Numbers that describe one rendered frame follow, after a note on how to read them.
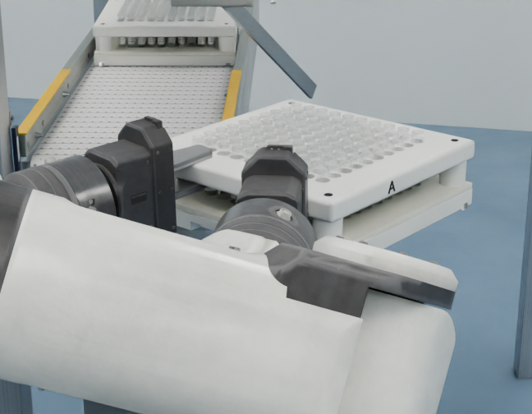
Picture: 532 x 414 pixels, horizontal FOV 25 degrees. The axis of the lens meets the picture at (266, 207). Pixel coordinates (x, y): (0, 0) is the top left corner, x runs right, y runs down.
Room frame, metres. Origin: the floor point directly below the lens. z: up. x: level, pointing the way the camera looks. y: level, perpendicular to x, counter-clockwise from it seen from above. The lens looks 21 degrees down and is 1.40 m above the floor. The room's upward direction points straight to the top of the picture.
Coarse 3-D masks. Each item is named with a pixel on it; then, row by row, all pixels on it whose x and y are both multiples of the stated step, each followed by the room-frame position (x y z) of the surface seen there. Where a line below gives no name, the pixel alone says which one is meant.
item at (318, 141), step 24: (264, 120) 1.20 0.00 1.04; (288, 120) 1.20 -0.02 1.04; (312, 120) 1.20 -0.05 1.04; (336, 120) 1.21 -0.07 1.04; (240, 144) 1.13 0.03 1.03; (264, 144) 1.13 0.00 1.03; (288, 144) 1.12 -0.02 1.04; (312, 144) 1.12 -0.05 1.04; (336, 144) 1.12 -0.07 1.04; (360, 144) 1.12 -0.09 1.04
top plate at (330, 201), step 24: (432, 144) 1.15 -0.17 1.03; (456, 144) 1.15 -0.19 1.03; (192, 168) 1.08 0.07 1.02; (216, 168) 1.07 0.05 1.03; (240, 168) 1.07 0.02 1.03; (360, 168) 1.07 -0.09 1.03; (384, 168) 1.07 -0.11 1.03; (408, 168) 1.07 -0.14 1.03; (432, 168) 1.10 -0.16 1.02; (312, 192) 1.00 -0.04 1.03; (336, 192) 1.00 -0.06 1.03; (360, 192) 1.01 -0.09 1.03; (384, 192) 1.04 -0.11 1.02; (312, 216) 0.99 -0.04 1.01; (336, 216) 0.98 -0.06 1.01
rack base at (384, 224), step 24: (408, 192) 1.13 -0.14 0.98; (432, 192) 1.13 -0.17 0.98; (456, 192) 1.14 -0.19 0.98; (192, 216) 1.08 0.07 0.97; (216, 216) 1.07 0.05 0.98; (360, 216) 1.06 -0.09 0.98; (384, 216) 1.06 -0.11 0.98; (408, 216) 1.07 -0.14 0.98; (432, 216) 1.10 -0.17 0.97; (360, 240) 1.01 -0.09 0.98; (384, 240) 1.04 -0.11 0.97
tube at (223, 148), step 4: (220, 144) 1.12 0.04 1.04; (224, 144) 1.12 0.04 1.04; (228, 144) 1.12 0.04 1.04; (220, 148) 1.11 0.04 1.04; (224, 148) 1.11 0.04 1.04; (228, 148) 1.11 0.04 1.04; (220, 152) 1.11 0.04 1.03; (224, 152) 1.11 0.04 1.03; (228, 152) 1.11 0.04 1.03; (220, 192) 1.11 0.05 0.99; (224, 192) 1.11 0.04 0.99; (220, 196) 1.11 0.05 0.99; (224, 196) 1.11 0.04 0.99; (228, 196) 1.11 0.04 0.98
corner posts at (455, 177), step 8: (456, 168) 1.15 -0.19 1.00; (464, 168) 1.15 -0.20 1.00; (440, 176) 1.16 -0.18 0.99; (448, 176) 1.15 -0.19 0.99; (456, 176) 1.15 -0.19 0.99; (464, 176) 1.15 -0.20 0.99; (448, 184) 1.15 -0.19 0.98; (456, 184) 1.15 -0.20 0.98; (464, 184) 1.16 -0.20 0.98; (320, 224) 0.99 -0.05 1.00; (328, 224) 0.99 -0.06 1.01; (336, 224) 0.99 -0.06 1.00; (320, 232) 0.99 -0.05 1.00; (328, 232) 0.99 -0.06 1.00; (336, 232) 0.99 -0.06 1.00
